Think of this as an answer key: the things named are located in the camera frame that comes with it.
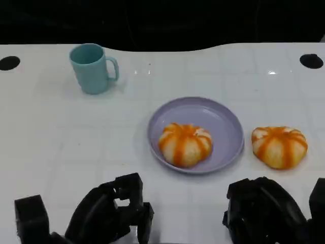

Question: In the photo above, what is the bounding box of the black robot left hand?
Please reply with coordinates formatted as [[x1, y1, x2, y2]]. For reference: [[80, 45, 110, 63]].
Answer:
[[64, 173, 155, 244]]

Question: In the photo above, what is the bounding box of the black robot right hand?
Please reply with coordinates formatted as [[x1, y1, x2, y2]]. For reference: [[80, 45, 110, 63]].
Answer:
[[222, 176, 308, 244]]

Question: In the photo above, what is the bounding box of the orange white toy bread roll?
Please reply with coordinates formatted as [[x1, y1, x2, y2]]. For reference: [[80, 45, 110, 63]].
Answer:
[[158, 123, 213, 168], [251, 126, 309, 170]]

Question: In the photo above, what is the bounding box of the lilac plate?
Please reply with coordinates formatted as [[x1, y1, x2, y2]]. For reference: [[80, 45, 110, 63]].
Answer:
[[147, 96, 245, 175]]

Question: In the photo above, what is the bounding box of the pale green mug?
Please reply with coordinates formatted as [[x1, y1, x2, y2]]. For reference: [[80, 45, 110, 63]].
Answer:
[[69, 43, 120, 95]]

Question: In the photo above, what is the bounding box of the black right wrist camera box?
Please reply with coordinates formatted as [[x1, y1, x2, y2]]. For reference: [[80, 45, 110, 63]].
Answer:
[[309, 177, 325, 222]]

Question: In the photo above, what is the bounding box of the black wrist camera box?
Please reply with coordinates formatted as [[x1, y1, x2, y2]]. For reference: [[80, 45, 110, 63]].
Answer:
[[14, 195, 50, 240], [309, 177, 325, 222]]

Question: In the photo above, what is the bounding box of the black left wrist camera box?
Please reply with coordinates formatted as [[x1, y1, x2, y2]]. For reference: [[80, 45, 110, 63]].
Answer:
[[14, 195, 50, 240]]

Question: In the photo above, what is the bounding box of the black table cable grommet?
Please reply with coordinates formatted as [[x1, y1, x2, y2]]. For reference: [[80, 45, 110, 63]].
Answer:
[[299, 53, 324, 69], [0, 55, 21, 71]]

